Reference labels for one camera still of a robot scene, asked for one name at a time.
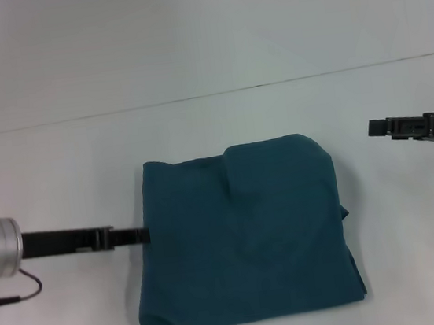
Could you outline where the teal t-shirt with FREE print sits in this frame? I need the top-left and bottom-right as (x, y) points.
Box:
(117, 127), (370, 325)

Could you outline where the dark red cable loop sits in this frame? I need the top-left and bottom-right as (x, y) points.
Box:
(15, 266), (45, 302)

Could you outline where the black cable plug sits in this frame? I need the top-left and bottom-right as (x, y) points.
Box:
(0, 294), (24, 308)

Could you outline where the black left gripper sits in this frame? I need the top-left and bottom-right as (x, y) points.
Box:
(19, 217), (153, 263)

